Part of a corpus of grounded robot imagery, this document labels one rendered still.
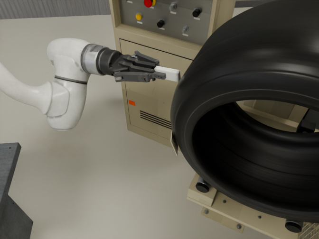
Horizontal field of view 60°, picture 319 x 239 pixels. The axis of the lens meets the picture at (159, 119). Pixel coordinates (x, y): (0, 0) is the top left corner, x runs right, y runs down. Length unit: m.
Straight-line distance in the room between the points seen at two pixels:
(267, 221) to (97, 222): 1.13
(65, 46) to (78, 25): 2.60
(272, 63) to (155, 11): 1.01
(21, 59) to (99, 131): 1.29
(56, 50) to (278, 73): 0.64
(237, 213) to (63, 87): 0.69
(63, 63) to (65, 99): 0.11
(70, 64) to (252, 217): 0.76
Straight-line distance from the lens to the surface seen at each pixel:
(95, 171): 2.02
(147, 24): 1.52
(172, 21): 1.44
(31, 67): 3.01
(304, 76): 0.52
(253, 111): 1.09
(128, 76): 0.76
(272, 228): 1.03
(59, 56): 0.90
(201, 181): 0.90
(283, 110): 1.08
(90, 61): 0.83
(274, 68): 0.52
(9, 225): 1.70
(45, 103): 0.88
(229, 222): 1.86
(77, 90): 0.88
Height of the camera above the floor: 1.71
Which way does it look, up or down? 49 degrees down
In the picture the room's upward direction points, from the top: straight up
